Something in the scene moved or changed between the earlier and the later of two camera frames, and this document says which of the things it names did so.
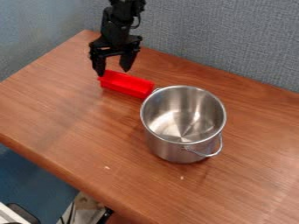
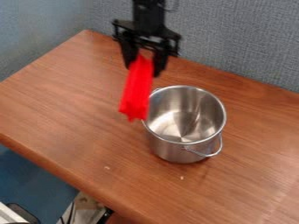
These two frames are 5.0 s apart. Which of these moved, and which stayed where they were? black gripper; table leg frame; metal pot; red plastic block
Moved: red plastic block; black gripper
Stayed: table leg frame; metal pot
